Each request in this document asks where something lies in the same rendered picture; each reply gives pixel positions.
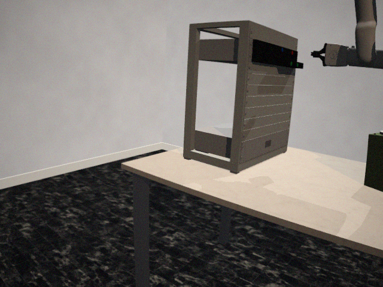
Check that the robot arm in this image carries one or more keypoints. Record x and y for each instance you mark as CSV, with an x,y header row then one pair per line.
x,y
367,55

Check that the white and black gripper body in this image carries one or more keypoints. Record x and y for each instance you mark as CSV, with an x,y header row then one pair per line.
x,y
336,55

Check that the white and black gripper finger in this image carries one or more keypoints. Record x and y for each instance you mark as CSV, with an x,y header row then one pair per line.
x,y
321,51
319,56

